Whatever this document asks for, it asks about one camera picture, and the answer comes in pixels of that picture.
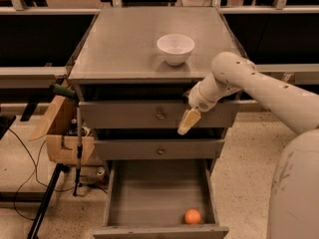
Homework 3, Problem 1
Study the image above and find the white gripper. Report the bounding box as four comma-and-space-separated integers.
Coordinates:
177, 82, 216, 135

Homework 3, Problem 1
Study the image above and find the grey top drawer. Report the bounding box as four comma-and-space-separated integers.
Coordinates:
80, 101, 239, 128

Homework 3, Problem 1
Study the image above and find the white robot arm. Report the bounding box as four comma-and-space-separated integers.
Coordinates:
177, 52, 319, 239

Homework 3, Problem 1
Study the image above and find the grey metal drawer cabinet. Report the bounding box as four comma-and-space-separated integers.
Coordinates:
68, 6, 252, 171

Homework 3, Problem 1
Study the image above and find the grey bottom drawer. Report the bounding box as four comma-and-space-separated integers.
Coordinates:
93, 159, 228, 239

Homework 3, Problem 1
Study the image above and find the white ceramic bowl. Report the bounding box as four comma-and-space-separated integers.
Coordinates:
157, 34, 195, 66

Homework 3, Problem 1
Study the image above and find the orange ball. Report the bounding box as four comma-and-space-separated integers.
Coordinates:
184, 209, 201, 224

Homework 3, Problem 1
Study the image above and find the brown cardboard box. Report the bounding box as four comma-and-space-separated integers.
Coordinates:
29, 80, 103, 166

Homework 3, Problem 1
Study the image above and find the black stand leg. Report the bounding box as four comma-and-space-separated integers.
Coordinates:
27, 163, 67, 239

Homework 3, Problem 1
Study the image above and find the green-handled grabber stick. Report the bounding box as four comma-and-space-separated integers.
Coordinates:
50, 84, 83, 196

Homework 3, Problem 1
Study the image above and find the black floor cable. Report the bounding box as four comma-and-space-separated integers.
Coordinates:
6, 127, 109, 221

